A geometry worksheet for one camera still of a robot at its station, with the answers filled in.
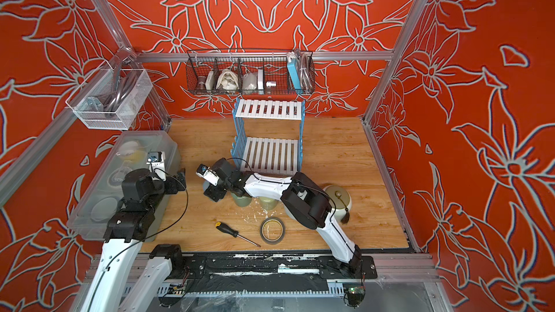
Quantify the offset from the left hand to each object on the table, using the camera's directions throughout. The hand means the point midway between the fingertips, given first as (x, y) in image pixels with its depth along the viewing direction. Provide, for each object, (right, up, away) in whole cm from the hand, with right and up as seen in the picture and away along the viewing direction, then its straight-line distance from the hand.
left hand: (169, 167), depth 73 cm
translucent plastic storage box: (-24, +5, +14) cm, 28 cm away
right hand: (+8, -9, +12) cm, 17 cm away
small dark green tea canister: (+23, -16, +13) cm, 31 cm away
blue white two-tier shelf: (+33, +11, +38) cm, 52 cm away
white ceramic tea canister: (+41, -8, -20) cm, 46 cm away
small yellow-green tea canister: (+34, -16, +11) cm, 39 cm away
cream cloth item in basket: (+17, +35, +17) cm, 43 cm away
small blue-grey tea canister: (+9, -8, +12) cm, 17 cm away
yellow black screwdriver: (+22, -26, +6) cm, 34 cm away
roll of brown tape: (+37, -28, +4) cm, 47 cm away
